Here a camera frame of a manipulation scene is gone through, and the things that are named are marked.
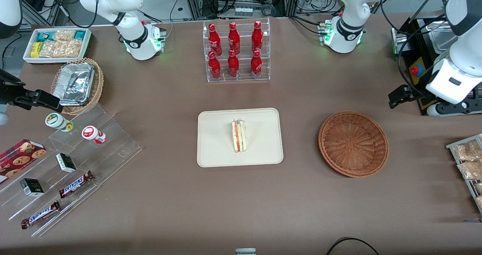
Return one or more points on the green lid yogurt cup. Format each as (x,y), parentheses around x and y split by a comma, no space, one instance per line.
(56,120)

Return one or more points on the black food warmer machine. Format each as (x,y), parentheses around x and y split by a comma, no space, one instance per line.
(414,40)

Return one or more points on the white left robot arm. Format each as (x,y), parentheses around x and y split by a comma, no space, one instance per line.
(350,21)

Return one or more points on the red tartan cookie box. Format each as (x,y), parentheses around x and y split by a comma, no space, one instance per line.
(20,157)

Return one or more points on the white snack bin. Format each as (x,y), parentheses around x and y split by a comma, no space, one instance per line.
(27,55)

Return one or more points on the yellow snack pack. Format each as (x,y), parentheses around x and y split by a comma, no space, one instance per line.
(35,49)

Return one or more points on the Snickers chocolate bar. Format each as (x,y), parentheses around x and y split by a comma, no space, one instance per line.
(40,214)
(75,184)

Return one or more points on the red lid yogurt cup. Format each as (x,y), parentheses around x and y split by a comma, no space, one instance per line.
(91,133)

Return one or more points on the clear bag of puffed snacks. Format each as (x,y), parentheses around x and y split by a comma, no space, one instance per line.
(470,169)
(467,151)
(479,187)
(479,201)

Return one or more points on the steel food pan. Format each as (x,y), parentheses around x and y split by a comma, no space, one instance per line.
(440,40)

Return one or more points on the clear bag of crackers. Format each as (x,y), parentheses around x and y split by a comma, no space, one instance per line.
(60,48)
(64,35)

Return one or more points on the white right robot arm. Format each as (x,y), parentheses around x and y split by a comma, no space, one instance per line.
(131,36)

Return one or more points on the brown round wicker basket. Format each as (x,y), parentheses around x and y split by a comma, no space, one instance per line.
(354,144)

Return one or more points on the blue tape strip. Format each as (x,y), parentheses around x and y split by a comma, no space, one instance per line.
(472,221)

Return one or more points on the white power strip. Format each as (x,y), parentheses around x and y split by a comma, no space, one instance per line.
(243,11)

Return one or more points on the cream plastic tray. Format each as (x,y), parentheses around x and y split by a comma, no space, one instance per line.
(214,142)

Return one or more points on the teal snack pack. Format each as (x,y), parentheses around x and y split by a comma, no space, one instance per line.
(79,35)
(45,36)

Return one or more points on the light wicker basket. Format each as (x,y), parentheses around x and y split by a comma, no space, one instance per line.
(98,81)

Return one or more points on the aluminium profile frame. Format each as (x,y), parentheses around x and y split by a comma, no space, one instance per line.
(194,0)

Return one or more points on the aluminium foil container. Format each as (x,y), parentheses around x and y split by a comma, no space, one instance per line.
(73,83)

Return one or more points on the tray of packaged pastries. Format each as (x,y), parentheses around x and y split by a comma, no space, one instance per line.
(452,146)

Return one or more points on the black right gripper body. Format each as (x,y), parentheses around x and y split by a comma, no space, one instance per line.
(8,95)

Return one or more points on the grey device edge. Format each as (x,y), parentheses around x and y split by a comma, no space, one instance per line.
(245,251)

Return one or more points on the red cola bottle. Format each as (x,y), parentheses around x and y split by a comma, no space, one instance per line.
(233,63)
(214,66)
(214,38)
(256,63)
(257,34)
(234,36)

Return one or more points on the triangle sandwich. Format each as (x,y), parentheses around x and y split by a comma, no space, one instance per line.
(239,136)

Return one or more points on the clear acrylic step display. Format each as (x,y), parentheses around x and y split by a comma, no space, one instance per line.
(113,149)

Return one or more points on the small black box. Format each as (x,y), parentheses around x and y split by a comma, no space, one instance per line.
(66,162)
(32,187)

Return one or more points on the clear acrylic bottle rack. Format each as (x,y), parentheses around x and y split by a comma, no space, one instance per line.
(243,78)

